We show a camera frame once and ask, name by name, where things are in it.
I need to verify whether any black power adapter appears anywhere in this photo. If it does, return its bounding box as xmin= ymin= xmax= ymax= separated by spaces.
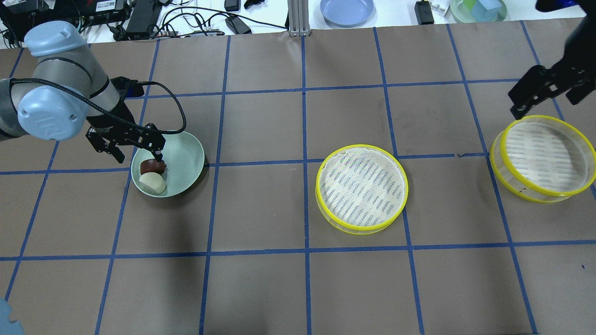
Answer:
xmin=414 ymin=0 xmax=434 ymax=25

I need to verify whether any aluminium frame post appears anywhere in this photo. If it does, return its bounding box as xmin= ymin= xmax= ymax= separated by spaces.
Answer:
xmin=287 ymin=0 xmax=311 ymax=37

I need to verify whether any light green plate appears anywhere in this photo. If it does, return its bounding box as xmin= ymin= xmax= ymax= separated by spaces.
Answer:
xmin=130 ymin=132 xmax=206 ymax=198

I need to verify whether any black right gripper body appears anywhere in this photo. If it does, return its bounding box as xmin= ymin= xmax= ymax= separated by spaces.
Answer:
xmin=548 ymin=63 xmax=595 ymax=98

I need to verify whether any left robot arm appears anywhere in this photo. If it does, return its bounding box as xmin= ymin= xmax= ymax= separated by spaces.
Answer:
xmin=0 ymin=21 xmax=165 ymax=163

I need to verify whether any white steamed bun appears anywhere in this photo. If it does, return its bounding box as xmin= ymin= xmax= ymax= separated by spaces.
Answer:
xmin=137 ymin=172 xmax=167 ymax=195

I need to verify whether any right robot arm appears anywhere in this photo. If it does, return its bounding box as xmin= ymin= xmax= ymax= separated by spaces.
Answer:
xmin=508 ymin=0 xmax=596 ymax=120

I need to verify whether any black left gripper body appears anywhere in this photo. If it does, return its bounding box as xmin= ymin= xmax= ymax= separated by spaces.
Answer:
xmin=85 ymin=127 xmax=155 ymax=154

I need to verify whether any yellow steamer basket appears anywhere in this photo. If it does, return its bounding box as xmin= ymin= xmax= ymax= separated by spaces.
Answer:
xmin=315 ymin=144 xmax=410 ymax=235
xmin=489 ymin=116 xmax=595 ymax=204

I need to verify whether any brown round bun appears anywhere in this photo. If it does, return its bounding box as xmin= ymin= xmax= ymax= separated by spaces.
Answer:
xmin=140 ymin=159 xmax=167 ymax=174

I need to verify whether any clear bowl with sponges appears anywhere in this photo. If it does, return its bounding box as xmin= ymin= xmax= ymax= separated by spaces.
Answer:
xmin=450 ymin=0 xmax=508 ymax=23

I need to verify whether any blue plate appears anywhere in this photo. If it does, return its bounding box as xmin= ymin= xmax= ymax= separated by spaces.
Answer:
xmin=319 ymin=0 xmax=375 ymax=27

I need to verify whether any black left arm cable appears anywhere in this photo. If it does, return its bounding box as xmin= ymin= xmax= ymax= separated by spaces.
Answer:
xmin=10 ymin=78 xmax=187 ymax=135

